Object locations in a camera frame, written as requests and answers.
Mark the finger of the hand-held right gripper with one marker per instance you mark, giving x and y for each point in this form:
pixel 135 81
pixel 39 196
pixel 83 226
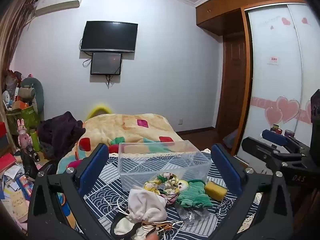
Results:
pixel 275 137
pixel 260 148

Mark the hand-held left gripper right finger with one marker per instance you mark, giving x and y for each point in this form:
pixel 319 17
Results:
pixel 225 166

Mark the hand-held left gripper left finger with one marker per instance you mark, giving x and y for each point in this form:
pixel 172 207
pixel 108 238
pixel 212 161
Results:
pixel 93 166

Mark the yellow sponge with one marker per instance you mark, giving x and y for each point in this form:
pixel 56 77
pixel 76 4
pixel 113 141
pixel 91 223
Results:
pixel 215 190

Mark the green cloth doll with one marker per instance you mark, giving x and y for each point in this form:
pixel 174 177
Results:
pixel 193 192

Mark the floral fabric scrunchie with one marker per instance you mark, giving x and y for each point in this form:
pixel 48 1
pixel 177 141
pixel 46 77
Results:
pixel 162 183

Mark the clear plastic storage box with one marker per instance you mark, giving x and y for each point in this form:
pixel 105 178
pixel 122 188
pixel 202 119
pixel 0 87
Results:
pixel 160 165

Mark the dark red cup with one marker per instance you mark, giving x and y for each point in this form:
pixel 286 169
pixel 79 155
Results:
pixel 277 129

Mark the purple jar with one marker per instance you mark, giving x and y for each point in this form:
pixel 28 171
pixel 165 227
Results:
pixel 289 133

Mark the dark purple clothes heap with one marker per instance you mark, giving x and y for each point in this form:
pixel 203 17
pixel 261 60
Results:
pixel 62 132

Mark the yellow fleece patchwork blanket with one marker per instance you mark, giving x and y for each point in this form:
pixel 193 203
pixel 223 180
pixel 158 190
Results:
pixel 117 126

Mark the white heart sliding wardrobe door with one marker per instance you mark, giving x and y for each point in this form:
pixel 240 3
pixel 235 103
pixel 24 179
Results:
pixel 272 87
pixel 308 62

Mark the yellow hoop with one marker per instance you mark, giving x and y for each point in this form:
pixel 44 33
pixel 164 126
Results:
pixel 100 108

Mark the clear plastic bag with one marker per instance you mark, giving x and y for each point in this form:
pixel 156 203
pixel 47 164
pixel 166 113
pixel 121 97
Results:
pixel 192 213

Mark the black bag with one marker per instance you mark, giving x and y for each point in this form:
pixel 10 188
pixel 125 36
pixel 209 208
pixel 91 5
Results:
pixel 31 166

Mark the green bottle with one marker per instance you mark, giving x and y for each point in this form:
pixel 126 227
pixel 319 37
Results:
pixel 35 141

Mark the brown wooden door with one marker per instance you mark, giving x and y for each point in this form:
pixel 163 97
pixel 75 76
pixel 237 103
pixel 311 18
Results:
pixel 232 85

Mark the pink rabbit figure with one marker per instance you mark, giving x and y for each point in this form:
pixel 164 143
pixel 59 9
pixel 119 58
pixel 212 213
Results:
pixel 23 136

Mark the red wardrobe label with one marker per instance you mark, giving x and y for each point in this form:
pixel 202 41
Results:
pixel 274 59

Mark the green paper bag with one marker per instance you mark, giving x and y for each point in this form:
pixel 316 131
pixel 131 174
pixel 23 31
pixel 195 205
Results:
pixel 27 117

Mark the pile of papers and cards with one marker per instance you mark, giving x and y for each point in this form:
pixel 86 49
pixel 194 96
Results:
pixel 15 195

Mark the red book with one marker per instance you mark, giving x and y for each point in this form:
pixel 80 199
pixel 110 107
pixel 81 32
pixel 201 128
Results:
pixel 6 162

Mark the bundle of coloured threads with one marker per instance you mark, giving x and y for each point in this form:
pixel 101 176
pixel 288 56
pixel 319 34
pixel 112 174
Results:
pixel 160 226

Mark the green bag of clutter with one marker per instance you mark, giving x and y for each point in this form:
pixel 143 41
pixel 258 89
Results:
pixel 32 92

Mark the wooden overhead cabinets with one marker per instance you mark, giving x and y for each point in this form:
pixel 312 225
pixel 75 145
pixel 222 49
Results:
pixel 220 12

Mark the brown striped curtain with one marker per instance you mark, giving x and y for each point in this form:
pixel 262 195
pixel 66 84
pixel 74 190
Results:
pixel 12 42

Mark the white air conditioner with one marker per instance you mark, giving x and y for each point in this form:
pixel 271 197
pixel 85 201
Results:
pixel 58 1

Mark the black camera lens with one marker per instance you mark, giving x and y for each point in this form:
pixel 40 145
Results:
pixel 33 154

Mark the white wall socket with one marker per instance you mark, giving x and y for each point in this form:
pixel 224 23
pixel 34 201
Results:
pixel 180 121

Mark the small black wall monitor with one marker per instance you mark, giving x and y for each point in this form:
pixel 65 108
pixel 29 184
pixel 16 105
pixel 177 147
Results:
pixel 106 63

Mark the black wall television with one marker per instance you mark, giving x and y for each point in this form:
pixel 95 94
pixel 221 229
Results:
pixel 108 36

